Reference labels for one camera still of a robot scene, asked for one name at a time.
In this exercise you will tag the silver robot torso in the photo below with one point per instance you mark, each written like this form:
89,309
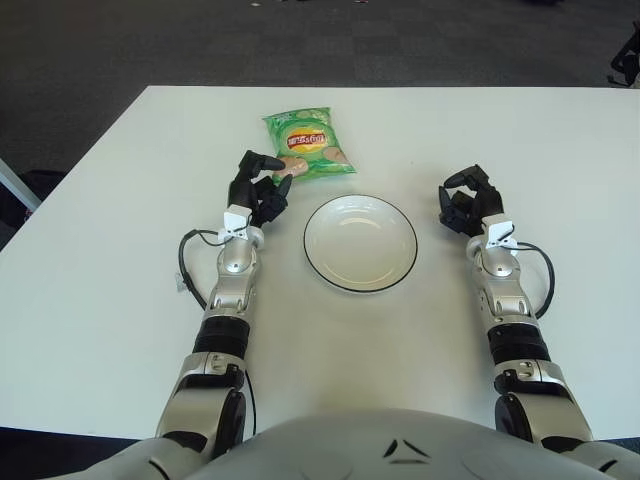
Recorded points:
350,450

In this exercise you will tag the green potato chips bag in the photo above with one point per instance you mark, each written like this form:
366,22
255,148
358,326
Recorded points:
310,140

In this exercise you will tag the black office chair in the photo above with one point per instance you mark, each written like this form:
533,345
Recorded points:
622,60

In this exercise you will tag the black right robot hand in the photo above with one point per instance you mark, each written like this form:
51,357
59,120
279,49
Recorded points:
487,197

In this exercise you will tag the white desk edge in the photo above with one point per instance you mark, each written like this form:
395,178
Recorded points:
20,187

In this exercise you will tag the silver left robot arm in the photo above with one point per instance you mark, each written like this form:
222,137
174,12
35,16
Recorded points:
225,300

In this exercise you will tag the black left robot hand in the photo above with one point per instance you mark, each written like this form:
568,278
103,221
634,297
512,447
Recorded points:
245,190

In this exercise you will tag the white plate with black rim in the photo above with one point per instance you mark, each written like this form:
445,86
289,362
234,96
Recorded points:
360,245

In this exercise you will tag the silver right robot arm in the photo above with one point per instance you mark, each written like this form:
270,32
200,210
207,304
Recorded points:
505,295

